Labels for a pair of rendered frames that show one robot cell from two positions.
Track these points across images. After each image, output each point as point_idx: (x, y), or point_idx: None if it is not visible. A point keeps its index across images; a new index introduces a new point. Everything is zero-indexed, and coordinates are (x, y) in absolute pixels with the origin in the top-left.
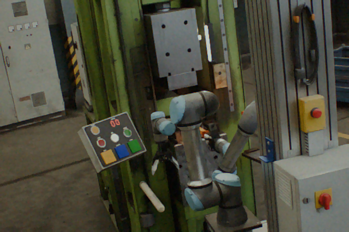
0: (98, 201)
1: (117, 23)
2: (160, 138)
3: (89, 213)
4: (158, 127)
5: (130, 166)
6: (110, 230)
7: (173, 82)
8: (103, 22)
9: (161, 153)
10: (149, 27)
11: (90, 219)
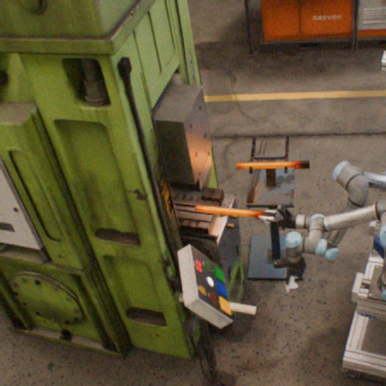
0: (13, 334)
1: (141, 148)
2: (300, 258)
3: (31, 357)
4: (313, 252)
5: (171, 290)
6: (93, 357)
7: (202, 179)
8: (69, 146)
9: (302, 270)
10: (174, 133)
11: (46, 362)
